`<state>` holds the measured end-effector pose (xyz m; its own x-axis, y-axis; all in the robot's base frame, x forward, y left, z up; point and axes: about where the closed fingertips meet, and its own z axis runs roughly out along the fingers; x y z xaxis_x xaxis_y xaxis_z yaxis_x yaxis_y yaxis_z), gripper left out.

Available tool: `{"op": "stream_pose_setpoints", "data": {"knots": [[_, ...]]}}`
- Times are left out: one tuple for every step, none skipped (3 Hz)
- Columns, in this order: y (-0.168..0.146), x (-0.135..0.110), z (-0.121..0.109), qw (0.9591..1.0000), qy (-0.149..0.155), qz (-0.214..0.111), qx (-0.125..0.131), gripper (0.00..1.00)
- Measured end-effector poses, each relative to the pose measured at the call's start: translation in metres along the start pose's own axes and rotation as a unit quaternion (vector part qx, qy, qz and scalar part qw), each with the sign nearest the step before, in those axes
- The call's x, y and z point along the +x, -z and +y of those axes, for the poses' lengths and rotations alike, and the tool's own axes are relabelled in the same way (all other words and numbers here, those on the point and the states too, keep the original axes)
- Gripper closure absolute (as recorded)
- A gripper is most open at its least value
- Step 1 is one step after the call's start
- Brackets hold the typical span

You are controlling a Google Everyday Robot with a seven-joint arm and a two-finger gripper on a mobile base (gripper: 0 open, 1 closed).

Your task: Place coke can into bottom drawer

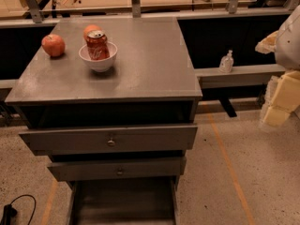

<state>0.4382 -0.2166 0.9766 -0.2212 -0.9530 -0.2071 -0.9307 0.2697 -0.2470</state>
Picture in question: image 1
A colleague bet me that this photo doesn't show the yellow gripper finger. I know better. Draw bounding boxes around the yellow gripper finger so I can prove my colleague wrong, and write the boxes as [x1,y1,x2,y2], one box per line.
[262,70,300,128]
[255,31,278,54]

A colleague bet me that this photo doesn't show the red coke can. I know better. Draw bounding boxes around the red coke can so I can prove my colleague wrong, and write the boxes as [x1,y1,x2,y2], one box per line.
[86,30,110,60]

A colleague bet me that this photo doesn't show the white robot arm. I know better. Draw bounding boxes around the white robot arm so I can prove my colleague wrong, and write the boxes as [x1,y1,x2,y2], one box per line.
[255,6,300,128]

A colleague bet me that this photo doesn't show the grey middle drawer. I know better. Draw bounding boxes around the grey middle drawer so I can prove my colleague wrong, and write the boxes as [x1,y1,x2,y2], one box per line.
[48,157,187,181]

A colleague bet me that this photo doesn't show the grey drawer cabinet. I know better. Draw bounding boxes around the grey drawer cabinet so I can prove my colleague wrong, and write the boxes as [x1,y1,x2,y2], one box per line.
[4,17,203,225]

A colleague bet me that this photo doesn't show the grey open bottom drawer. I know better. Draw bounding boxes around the grey open bottom drawer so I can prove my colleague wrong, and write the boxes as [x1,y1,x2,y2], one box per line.
[67,177,179,225]

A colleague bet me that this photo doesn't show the grey metal railing beam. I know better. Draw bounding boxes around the grey metal railing beam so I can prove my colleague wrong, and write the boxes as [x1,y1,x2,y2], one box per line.
[195,64,285,89]

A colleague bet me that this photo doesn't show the clear sanitizer pump bottle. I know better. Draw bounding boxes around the clear sanitizer pump bottle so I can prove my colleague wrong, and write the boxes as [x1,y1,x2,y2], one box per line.
[219,50,233,73]

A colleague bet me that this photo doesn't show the white ceramic bowl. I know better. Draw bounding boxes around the white ceramic bowl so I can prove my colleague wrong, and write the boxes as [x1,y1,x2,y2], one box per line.
[79,42,118,72]

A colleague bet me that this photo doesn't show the orange fruit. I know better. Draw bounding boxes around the orange fruit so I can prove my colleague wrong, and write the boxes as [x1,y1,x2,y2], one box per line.
[83,24,102,40]

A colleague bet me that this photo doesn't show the red apple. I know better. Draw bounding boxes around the red apple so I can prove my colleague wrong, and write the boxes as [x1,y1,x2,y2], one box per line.
[41,34,66,57]

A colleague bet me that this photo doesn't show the black floor cable plug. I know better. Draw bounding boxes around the black floor cable plug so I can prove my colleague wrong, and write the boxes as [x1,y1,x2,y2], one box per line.
[0,194,37,225]

